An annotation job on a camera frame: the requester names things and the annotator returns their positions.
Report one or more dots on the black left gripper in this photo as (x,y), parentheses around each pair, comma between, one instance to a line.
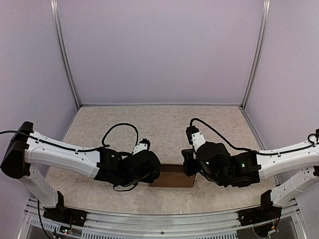
(149,180)

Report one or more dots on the left aluminium frame post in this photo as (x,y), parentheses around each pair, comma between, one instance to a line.
(63,53)

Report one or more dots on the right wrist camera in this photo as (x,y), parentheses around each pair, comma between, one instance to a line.
(195,137)

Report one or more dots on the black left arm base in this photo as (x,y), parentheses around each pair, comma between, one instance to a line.
(61,213)

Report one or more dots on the right aluminium frame post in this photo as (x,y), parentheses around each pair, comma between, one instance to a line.
(257,53)

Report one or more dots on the aluminium frame post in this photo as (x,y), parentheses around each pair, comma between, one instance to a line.
(257,53)
(63,53)

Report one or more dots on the brown cardboard box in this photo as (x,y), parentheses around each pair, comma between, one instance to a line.
(172,176)

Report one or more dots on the aluminium front rail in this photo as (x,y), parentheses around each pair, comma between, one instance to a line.
(107,225)

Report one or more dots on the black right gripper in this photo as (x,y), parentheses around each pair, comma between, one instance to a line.
(187,154)

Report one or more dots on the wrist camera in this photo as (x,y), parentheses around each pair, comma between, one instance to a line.
(144,144)
(195,137)

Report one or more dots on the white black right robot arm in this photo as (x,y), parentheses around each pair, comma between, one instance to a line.
(250,167)

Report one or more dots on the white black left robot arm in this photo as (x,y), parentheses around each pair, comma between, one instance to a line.
(28,148)

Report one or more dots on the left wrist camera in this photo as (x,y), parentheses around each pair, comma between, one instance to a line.
(144,144)

